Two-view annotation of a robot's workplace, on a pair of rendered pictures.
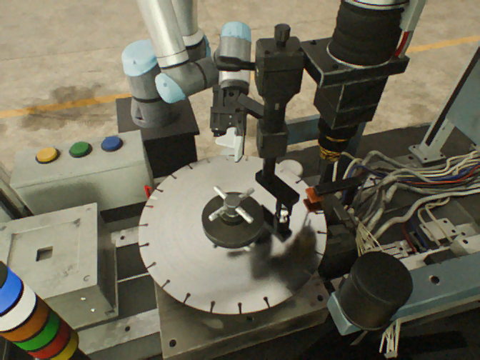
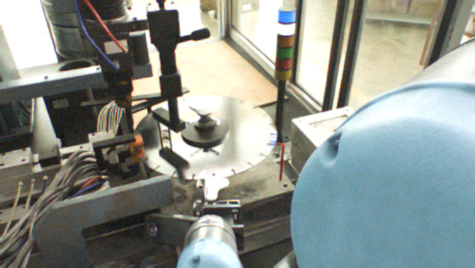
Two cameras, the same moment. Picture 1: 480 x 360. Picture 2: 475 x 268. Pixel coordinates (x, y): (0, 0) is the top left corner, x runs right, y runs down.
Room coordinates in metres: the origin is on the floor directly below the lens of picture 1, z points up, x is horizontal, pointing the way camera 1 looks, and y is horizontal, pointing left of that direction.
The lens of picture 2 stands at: (1.07, 0.02, 1.46)
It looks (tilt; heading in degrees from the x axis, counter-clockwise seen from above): 36 degrees down; 175
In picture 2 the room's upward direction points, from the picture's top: straight up
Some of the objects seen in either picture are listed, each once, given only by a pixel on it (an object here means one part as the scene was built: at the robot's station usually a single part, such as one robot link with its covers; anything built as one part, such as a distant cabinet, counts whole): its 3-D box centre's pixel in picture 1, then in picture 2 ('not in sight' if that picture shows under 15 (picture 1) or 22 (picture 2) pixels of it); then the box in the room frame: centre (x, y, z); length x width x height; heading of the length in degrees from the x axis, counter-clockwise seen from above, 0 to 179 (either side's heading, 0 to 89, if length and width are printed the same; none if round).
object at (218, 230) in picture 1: (232, 214); (204, 126); (0.35, 0.01, 0.96); 0.11 x 0.11 x 0.03
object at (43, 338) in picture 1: (33, 325); (284, 50); (0.14, 0.23, 1.05); 0.05 x 0.04 x 0.03; 16
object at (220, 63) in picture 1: (247, 70); (186, 33); (0.41, -0.01, 1.21); 0.08 x 0.06 x 0.03; 106
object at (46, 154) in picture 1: (48, 156); not in sight; (0.56, 0.44, 0.90); 0.04 x 0.04 x 0.02
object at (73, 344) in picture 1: (56, 343); (282, 72); (0.14, 0.23, 0.98); 0.05 x 0.04 x 0.03; 16
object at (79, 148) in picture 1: (81, 150); not in sight; (0.58, 0.37, 0.90); 0.04 x 0.04 x 0.02
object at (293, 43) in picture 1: (275, 99); (166, 48); (0.39, -0.05, 1.17); 0.06 x 0.05 x 0.20; 97
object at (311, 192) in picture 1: (331, 196); (120, 152); (0.40, -0.18, 0.95); 0.10 x 0.03 x 0.07; 106
